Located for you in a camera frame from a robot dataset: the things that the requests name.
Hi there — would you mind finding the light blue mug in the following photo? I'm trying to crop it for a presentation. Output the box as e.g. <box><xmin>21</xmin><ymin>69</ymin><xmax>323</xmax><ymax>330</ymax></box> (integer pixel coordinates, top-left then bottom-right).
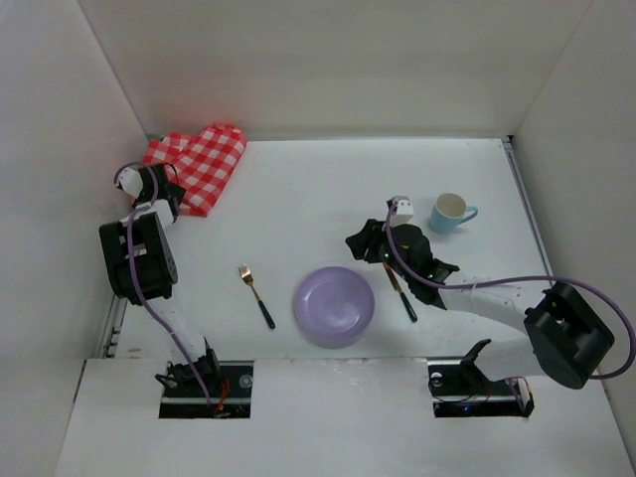
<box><xmin>428</xmin><ymin>193</ymin><xmax>479</xmax><ymax>235</ymax></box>

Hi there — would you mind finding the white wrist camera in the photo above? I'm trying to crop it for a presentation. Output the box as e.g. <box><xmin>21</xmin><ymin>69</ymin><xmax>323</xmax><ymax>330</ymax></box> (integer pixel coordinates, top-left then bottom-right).
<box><xmin>388</xmin><ymin>196</ymin><xmax>414</xmax><ymax>228</ymax></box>
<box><xmin>113</xmin><ymin>167</ymin><xmax>143</xmax><ymax>199</ymax></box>

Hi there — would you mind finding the purple plate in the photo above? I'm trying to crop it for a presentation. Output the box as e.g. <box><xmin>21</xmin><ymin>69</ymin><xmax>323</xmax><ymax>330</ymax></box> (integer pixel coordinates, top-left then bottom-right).
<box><xmin>293</xmin><ymin>266</ymin><xmax>376</xmax><ymax>349</ymax></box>

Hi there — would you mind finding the gold knife green handle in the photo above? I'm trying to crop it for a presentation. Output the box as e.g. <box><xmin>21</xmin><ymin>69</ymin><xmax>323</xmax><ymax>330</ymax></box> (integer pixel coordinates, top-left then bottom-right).
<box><xmin>383</xmin><ymin>262</ymin><xmax>418</xmax><ymax>323</ymax></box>

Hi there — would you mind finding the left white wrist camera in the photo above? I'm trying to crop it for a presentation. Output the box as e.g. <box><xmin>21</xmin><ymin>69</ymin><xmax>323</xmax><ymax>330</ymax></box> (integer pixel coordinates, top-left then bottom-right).
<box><xmin>113</xmin><ymin>167</ymin><xmax>143</xmax><ymax>199</ymax></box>

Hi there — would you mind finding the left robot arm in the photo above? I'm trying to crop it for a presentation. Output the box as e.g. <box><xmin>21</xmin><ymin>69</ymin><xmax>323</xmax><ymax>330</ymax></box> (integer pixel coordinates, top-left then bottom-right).
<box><xmin>98</xmin><ymin>162</ymin><xmax>221</xmax><ymax>398</ymax></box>

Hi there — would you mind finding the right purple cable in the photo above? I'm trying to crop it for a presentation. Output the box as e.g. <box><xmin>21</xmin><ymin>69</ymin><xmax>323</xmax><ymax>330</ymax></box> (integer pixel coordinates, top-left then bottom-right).
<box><xmin>385</xmin><ymin>203</ymin><xmax>636</xmax><ymax>416</ymax></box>

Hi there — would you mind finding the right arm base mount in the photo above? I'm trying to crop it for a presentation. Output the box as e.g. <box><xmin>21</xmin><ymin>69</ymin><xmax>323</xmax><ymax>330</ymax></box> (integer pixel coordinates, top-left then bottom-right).
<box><xmin>427</xmin><ymin>360</ymin><xmax>535</xmax><ymax>418</ymax></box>

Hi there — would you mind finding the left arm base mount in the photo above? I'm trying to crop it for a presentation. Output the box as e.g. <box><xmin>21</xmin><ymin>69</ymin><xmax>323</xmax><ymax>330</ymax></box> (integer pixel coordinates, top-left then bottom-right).
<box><xmin>158</xmin><ymin>361</ymin><xmax>254</xmax><ymax>419</ymax></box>

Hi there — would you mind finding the red white checkered cloth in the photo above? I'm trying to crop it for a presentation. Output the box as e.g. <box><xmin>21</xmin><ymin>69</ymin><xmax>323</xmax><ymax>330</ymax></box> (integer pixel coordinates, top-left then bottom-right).
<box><xmin>143</xmin><ymin>122</ymin><xmax>247</xmax><ymax>218</ymax></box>

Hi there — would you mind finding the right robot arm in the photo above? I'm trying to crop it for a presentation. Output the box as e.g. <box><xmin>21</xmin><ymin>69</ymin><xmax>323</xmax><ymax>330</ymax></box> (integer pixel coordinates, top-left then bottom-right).
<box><xmin>345</xmin><ymin>219</ymin><xmax>615</xmax><ymax>390</ymax></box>

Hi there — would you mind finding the gold fork green handle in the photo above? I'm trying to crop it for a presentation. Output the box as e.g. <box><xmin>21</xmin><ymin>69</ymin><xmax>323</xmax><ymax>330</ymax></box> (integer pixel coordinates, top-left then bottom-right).
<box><xmin>238</xmin><ymin>264</ymin><xmax>276</xmax><ymax>330</ymax></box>

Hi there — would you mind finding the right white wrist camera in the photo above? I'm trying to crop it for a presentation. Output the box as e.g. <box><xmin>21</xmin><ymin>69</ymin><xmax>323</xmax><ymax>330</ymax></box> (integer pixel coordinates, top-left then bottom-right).
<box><xmin>388</xmin><ymin>196</ymin><xmax>414</xmax><ymax>228</ymax></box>

